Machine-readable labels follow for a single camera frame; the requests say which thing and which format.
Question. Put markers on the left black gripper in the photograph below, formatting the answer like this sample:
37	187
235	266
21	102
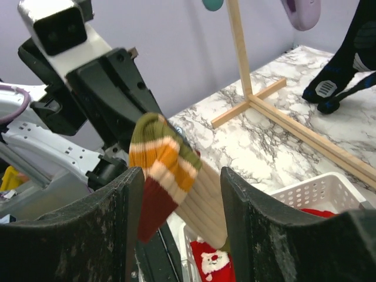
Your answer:
90	82

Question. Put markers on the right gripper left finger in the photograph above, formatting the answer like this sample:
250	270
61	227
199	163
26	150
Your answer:
91	239

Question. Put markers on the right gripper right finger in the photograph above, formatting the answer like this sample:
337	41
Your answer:
271	241

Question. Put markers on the striped argyle sock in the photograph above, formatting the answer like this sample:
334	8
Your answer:
177	181

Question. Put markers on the white oval clip hanger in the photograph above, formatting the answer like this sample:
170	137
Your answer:
302	14

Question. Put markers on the red santa sock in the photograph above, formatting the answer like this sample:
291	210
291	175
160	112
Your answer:
213	265
314	214

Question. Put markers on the white perforated plastic basket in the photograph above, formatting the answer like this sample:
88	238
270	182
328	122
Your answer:
326	192

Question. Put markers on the black sock with label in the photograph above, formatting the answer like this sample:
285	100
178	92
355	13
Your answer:
352	68

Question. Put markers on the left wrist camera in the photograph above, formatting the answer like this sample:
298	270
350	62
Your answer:
56	26

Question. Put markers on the wooden clothes rack frame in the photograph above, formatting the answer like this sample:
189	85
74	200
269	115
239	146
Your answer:
342	158

